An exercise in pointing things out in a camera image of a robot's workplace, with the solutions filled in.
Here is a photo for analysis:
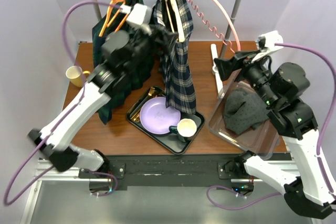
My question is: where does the black tray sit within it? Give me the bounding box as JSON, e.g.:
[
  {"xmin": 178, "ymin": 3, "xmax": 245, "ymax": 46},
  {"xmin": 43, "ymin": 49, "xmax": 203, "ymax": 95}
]
[{"xmin": 127, "ymin": 86, "xmax": 205, "ymax": 155}]

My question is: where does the dark green plaid skirt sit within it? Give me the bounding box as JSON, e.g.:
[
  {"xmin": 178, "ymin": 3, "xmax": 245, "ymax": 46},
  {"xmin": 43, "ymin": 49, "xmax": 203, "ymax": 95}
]
[{"xmin": 91, "ymin": 0, "xmax": 154, "ymax": 124}]

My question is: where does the pink hanger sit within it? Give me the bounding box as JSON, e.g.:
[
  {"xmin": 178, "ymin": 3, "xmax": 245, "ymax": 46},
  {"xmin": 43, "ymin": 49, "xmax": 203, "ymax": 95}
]
[{"xmin": 183, "ymin": 0, "xmax": 241, "ymax": 55}]

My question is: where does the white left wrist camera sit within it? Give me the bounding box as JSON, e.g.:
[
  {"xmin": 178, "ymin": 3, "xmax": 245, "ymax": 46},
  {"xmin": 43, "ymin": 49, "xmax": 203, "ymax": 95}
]
[{"xmin": 121, "ymin": 3, "xmax": 152, "ymax": 35}]

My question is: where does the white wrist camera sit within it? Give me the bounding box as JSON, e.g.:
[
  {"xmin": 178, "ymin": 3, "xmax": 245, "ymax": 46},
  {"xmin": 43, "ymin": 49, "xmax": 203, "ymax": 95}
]
[
  {"xmin": 121, "ymin": 3, "xmax": 152, "ymax": 35},
  {"xmin": 252, "ymin": 30, "xmax": 284, "ymax": 62}
]

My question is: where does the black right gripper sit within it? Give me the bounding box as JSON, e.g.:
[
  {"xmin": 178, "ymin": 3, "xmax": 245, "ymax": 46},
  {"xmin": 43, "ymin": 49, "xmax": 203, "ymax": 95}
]
[{"xmin": 213, "ymin": 47, "xmax": 277, "ymax": 105}]

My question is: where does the clear plastic bin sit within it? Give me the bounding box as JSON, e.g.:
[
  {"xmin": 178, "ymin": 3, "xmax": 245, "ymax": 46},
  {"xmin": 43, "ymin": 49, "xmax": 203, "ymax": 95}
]
[{"xmin": 207, "ymin": 77, "xmax": 280, "ymax": 160}]

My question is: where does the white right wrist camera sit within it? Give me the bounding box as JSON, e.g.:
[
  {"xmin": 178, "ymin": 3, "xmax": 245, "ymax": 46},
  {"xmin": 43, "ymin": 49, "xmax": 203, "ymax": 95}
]
[{"xmin": 252, "ymin": 30, "xmax": 284, "ymax": 62}]

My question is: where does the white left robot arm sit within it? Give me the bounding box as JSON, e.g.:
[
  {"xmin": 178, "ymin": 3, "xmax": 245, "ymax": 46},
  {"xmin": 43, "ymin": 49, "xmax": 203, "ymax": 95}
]
[{"xmin": 28, "ymin": 25, "xmax": 178, "ymax": 178}]

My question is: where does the dark green cream mug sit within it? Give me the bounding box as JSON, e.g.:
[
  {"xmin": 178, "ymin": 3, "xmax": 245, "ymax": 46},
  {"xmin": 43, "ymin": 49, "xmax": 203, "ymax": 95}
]
[{"xmin": 169, "ymin": 119, "xmax": 197, "ymax": 142}]

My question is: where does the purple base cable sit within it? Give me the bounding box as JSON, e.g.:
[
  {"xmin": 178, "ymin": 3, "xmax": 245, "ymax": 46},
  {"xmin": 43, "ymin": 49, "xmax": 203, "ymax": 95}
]
[
  {"xmin": 206, "ymin": 185, "xmax": 283, "ymax": 211},
  {"xmin": 89, "ymin": 173, "xmax": 120, "ymax": 197}
]

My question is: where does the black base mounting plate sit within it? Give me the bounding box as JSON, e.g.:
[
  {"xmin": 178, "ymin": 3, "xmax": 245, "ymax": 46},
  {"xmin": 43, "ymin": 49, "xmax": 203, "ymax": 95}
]
[{"xmin": 70, "ymin": 153, "xmax": 263, "ymax": 192}]

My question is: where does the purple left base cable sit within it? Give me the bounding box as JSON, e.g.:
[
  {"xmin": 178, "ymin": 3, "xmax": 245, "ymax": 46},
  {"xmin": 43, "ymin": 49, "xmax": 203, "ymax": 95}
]
[{"xmin": 89, "ymin": 173, "xmax": 120, "ymax": 197}]

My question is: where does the navy white plaid skirt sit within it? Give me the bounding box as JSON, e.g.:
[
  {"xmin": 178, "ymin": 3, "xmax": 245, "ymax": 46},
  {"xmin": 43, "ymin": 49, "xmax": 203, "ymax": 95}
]
[{"xmin": 151, "ymin": 0, "xmax": 196, "ymax": 114}]

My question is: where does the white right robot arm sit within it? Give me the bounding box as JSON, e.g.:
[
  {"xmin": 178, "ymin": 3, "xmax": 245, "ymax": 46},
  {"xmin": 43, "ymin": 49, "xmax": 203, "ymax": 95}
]
[{"xmin": 214, "ymin": 50, "xmax": 335, "ymax": 219}]

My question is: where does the purple plate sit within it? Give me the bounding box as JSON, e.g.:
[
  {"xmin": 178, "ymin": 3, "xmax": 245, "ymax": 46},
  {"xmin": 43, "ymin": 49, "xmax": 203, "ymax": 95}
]
[{"xmin": 140, "ymin": 97, "xmax": 181, "ymax": 135}]

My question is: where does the orange hanger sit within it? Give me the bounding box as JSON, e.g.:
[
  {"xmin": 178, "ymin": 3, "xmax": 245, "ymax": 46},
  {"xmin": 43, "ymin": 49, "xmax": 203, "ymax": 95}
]
[{"xmin": 98, "ymin": 0, "xmax": 127, "ymax": 37}]

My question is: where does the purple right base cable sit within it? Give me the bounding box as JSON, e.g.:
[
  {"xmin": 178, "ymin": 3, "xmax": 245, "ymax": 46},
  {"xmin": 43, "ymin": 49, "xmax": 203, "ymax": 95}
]
[{"xmin": 206, "ymin": 185, "xmax": 283, "ymax": 211}]

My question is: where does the beige hanger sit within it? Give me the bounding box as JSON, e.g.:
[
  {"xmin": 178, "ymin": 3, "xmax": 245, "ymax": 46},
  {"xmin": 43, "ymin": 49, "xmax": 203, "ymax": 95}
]
[{"xmin": 164, "ymin": 0, "xmax": 185, "ymax": 42}]

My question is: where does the yellow mug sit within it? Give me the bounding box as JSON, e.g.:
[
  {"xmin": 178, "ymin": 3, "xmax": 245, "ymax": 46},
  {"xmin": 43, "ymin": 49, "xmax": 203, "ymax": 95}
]
[{"xmin": 65, "ymin": 66, "xmax": 91, "ymax": 88}]

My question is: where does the gold cutlery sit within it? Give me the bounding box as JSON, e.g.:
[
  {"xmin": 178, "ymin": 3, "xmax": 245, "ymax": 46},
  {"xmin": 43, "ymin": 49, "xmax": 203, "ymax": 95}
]
[{"xmin": 131, "ymin": 87, "xmax": 162, "ymax": 122}]

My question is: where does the grey dotted skirt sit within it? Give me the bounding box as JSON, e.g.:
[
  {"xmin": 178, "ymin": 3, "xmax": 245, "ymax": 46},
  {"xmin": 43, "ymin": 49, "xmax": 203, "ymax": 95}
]
[{"xmin": 223, "ymin": 88, "xmax": 268, "ymax": 134}]

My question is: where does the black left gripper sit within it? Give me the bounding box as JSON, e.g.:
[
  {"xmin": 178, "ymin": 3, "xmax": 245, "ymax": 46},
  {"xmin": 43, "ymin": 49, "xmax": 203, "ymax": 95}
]
[{"xmin": 124, "ymin": 22, "xmax": 180, "ymax": 74}]

